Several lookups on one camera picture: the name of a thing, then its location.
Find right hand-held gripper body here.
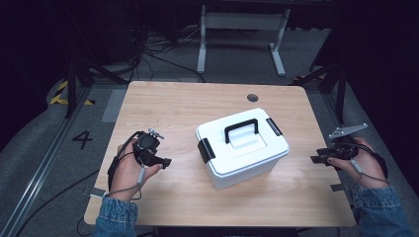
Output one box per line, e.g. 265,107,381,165
328,122,369,163

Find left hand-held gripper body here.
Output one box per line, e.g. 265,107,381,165
132,127,165,168

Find white storage box black handle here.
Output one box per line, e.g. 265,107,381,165
195,108,292,191

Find person's right hand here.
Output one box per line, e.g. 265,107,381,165
327,136,389,190

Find person's left hand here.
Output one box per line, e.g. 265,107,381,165
110,137,163,202

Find black metal stand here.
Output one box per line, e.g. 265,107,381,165
292,60,349,125
64,56,130,119

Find yellow black floor tape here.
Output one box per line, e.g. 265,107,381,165
48,80,97,107

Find grey right gripper cable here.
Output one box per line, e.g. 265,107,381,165
350,159,390,186

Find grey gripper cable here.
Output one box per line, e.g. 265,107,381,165
350,159,390,186
104,165,146,199

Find grey left gripper cable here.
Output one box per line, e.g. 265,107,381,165
104,165,146,199

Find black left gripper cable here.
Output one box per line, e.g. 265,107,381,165
107,130,146,193

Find tangle of black floor cables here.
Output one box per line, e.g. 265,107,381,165
129,23,207,83

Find black floor cable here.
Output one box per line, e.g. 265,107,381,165
15,168,101,237

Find aluminium floor rail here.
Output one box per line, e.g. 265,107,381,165
0,86,95,237

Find white metal desk frame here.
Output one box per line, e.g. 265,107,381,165
196,4,292,77

